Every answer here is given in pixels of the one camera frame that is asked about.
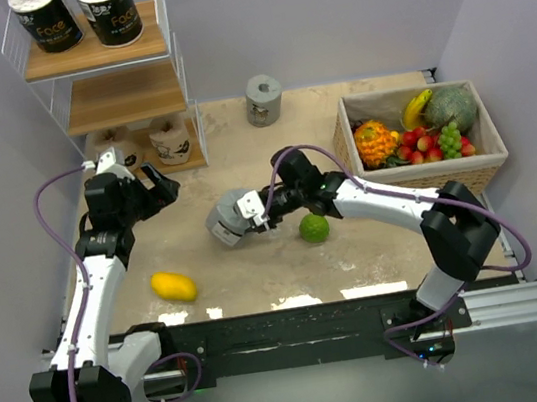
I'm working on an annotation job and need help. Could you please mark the brown paper roll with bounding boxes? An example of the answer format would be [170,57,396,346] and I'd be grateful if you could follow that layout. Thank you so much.
[87,126,144,173]
[147,113,192,166]

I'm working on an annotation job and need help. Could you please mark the grey paper roll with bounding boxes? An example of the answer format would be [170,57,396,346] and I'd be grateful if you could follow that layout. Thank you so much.
[245,74,282,128]
[205,188,250,247]

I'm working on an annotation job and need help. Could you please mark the black paper roll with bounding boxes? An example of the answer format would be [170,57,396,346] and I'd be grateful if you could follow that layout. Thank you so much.
[77,0,144,48]
[7,0,83,54]

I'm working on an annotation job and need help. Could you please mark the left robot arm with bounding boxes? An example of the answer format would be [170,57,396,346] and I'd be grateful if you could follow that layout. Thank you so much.
[29,163,180,402]

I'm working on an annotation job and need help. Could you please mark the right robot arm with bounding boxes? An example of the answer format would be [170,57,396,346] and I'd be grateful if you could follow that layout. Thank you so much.
[252,145,501,332]

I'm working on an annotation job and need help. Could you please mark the green lime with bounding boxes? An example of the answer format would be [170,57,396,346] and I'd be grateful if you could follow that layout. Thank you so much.
[299,214,331,244]

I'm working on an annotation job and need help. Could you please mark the yellow mango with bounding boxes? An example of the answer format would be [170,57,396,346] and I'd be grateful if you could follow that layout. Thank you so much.
[150,272,198,302]

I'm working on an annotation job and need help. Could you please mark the orange pineapple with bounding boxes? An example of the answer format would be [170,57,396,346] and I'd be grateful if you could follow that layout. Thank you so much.
[353,120,400,170]

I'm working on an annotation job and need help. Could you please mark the wicker fruit basket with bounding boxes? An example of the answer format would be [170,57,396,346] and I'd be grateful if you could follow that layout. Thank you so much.
[333,80,508,195]

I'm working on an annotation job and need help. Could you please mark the red apples cluster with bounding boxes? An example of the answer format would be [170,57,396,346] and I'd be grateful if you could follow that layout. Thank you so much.
[393,125,477,166]

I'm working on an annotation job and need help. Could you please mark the yellow banana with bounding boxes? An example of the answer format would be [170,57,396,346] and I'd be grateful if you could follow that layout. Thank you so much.
[402,89,433,131]

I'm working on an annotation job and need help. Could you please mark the green grapes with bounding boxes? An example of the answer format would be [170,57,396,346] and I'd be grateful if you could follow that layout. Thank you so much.
[438,121,463,160]

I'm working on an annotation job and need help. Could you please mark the green melon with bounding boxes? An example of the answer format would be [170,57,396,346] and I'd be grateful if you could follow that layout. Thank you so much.
[424,86,478,132]

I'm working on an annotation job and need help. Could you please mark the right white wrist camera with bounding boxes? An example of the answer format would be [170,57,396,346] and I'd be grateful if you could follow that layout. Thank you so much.
[234,190,270,233]

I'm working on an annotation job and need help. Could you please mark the white wire wooden shelf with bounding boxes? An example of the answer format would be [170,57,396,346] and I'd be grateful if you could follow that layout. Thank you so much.
[1,0,209,173]

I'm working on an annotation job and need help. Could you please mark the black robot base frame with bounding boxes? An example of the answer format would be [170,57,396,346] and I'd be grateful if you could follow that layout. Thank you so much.
[100,266,537,402]

